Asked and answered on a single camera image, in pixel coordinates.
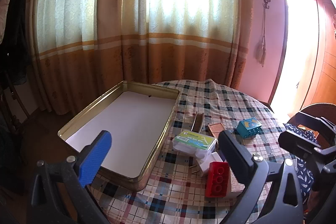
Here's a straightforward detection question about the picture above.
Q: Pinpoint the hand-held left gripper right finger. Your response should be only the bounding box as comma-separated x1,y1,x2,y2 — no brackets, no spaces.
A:
218,130,305,224

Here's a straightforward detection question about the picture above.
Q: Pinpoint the blue leaf-print cloth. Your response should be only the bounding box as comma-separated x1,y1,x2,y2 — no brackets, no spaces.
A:
285,123,322,203

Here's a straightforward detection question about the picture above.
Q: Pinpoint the brown comb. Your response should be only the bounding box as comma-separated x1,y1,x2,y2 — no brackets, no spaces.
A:
191,112,205,133

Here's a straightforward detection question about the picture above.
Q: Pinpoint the dark hanging jacket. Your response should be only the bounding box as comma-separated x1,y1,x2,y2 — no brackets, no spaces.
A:
0,0,32,85

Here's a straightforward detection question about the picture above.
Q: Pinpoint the gold metal tin tray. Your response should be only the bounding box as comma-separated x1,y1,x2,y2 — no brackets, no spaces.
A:
57,80,180,191

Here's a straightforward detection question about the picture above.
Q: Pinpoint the brown wooden chair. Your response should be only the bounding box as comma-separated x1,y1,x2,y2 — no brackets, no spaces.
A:
287,102,336,140

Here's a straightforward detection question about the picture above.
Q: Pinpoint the orange and cream curtain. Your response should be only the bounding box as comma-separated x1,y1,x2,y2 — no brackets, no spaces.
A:
29,0,252,114

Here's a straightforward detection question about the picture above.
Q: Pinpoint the plaid tablecloth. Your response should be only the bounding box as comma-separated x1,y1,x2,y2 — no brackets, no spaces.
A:
87,79,315,224

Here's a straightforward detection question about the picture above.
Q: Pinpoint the copper rectangular box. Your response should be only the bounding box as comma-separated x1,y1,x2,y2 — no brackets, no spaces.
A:
207,123,226,139

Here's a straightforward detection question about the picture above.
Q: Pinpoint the white box with green label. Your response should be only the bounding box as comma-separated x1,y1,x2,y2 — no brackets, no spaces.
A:
172,130,218,161

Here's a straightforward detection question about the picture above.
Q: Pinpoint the dark wooden rack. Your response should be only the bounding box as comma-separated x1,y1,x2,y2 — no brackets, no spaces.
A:
0,74,29,135

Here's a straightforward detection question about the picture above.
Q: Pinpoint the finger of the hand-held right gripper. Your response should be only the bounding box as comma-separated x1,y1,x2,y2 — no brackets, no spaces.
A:
279,130,336,174
287,112,336,147

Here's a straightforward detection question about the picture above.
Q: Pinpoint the red building block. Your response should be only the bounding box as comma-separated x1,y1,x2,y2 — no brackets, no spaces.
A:
205,161,231,198

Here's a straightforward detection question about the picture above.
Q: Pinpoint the wooden door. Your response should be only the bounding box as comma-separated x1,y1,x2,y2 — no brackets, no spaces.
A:
299,0,336,119

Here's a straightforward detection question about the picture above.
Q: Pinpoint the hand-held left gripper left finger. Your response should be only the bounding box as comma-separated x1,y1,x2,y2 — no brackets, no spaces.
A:
31,130,112,224

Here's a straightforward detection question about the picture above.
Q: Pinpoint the teal building block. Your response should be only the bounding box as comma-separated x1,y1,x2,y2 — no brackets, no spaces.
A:
236,118,262,139

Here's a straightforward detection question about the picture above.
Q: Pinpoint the hanging tassel ornament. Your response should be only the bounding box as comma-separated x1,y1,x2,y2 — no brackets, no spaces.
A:
255,7,268,65

